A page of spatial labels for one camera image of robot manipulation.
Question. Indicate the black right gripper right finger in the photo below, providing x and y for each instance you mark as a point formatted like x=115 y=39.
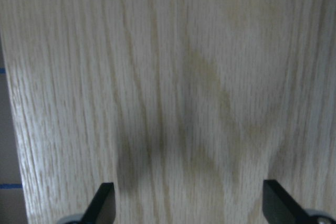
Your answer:
x=279 y=207

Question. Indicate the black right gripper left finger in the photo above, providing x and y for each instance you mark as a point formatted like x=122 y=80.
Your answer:
x=102 y=208

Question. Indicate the light wooden drawer cabinet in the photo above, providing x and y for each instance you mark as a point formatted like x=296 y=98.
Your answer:
x=186 y=105

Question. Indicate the brown paper mat blue grid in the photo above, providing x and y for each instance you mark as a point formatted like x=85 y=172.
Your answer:
x=12 y=197

